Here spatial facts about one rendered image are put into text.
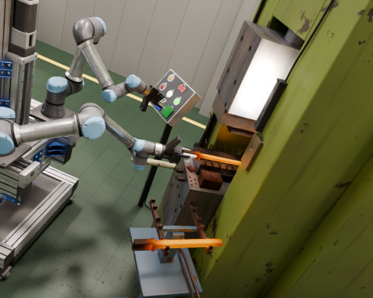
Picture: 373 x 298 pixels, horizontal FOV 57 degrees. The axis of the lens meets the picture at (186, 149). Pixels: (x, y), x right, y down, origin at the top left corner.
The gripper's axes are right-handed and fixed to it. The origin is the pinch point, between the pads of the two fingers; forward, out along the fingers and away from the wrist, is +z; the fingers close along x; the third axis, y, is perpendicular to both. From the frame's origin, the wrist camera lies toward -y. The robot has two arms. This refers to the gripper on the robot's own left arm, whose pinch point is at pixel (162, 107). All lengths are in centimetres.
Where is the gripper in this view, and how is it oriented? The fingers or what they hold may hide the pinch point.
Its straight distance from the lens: 232.8
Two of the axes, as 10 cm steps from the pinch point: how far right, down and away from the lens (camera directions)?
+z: 5.3, 3.4, 7.8
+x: -5.1, -6.0, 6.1
